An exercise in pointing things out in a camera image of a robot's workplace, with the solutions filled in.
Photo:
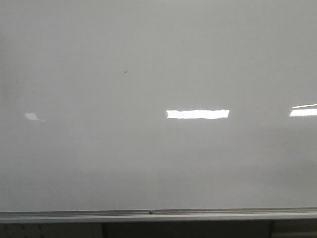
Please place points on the white whiteboard with aluminium frame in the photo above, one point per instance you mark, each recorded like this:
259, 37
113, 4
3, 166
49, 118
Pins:
157, 110

